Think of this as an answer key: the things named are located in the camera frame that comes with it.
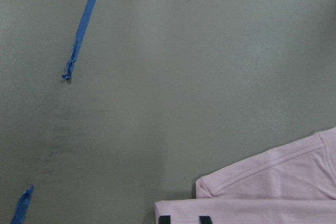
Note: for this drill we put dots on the pink Snoopy t-shirt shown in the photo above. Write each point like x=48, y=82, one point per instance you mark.
x=293, y=183

